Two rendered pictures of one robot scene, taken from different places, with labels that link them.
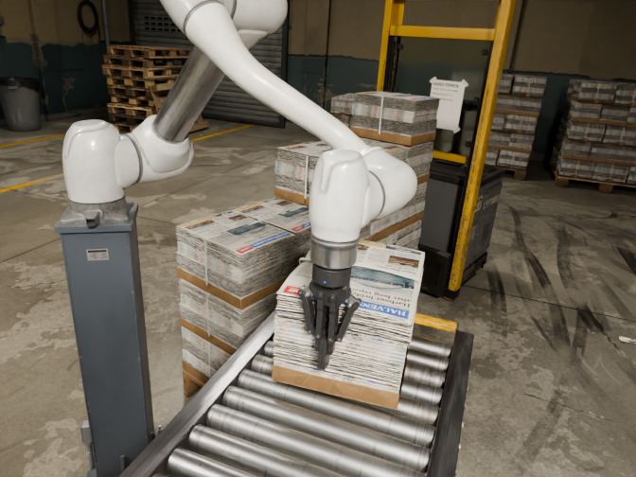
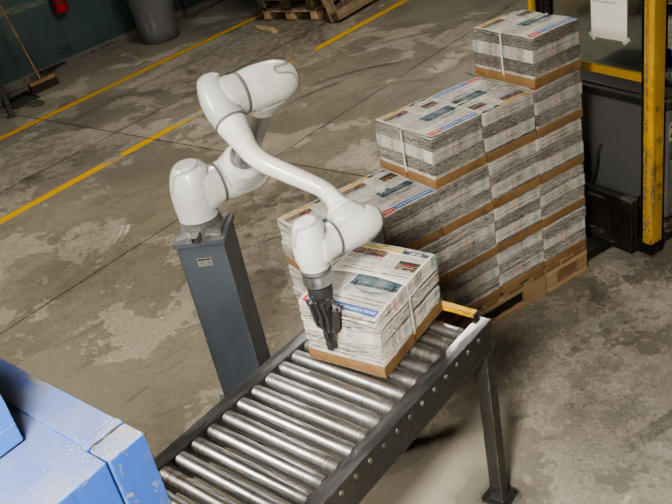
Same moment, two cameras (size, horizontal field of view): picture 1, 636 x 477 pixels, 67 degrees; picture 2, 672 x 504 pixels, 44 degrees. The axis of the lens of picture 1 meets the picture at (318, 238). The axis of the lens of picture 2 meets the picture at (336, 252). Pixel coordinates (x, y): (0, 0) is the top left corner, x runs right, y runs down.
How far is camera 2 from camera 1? 1.63 m
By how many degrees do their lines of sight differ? 24
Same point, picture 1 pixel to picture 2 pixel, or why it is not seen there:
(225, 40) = (239, 141)
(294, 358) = (320, 342)
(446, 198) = (634, 124)
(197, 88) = not seen: hidden behind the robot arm
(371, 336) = (357, 328)
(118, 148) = (206, 180)
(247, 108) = not seen: outside the picture
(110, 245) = (212, 254)
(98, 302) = (212, 297)
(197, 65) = not seen: hidden behind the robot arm
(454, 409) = (430, 378)
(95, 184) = (193, 211)
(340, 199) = (303, 250)
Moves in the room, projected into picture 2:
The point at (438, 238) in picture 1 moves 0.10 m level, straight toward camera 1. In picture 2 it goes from (633, 174) to (626, 183)
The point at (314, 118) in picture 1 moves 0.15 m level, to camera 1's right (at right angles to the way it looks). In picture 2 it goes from (303, 184) to (351, 183)
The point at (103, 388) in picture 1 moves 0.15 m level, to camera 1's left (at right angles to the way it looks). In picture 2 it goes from (228, 362) to (196, 360)
